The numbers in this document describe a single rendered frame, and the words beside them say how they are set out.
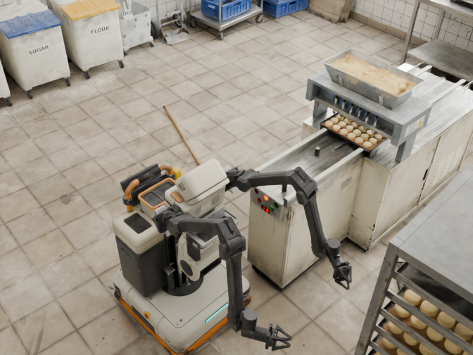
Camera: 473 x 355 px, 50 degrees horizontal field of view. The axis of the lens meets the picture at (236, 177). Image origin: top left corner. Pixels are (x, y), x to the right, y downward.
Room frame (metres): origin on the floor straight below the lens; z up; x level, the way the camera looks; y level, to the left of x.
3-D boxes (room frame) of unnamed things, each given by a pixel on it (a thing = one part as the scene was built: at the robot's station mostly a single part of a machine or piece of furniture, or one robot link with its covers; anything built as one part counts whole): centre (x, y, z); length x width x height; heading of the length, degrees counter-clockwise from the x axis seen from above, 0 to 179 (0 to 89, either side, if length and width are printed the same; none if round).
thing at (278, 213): (2.19, -0.19, 0.77); 0.24 x 0.04 x 0.14; 44
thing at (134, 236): (2.06, 0.40, 0.59); 0.55 x 0.34 x 0.83; 136
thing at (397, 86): (2.79, -0.82, 1.28); 0.54 x 0.27 x 0.06; 44
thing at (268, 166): (2.97, -0.80, 0.87); 2.01 x 0.03 x 0.07; 134
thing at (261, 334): (1.18, -0.12, 0.96); 0.07 x 0.07 x 0.10; 75
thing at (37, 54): (4.80, 2.14, 0.38); 0.64 x 0.54 x 0.77; 40
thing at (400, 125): (2.79, -0.82, 1.01); 0.72 x 0.33 x 0.34; 44
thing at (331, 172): (2.76, -1.00, 0.87); 2.01 x 0.03 x 0.07; 134
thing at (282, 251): (2.44, -0.45, 0.45); 0.70 x 0.34 x 0.90; 134
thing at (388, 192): (3.11, -1.16, 0.42); 1.28 x 0.72 x 0.84; 134
